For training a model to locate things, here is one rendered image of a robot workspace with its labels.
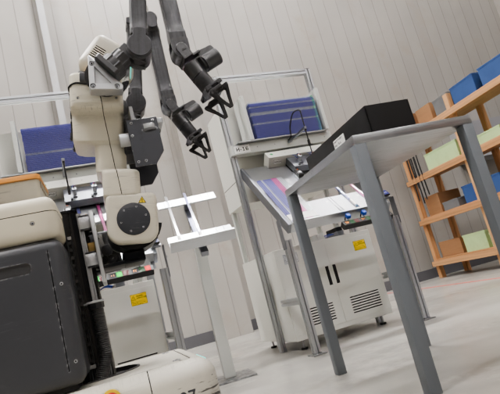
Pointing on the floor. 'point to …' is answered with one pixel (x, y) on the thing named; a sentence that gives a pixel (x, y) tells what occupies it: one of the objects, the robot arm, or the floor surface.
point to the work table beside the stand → (404, 142)
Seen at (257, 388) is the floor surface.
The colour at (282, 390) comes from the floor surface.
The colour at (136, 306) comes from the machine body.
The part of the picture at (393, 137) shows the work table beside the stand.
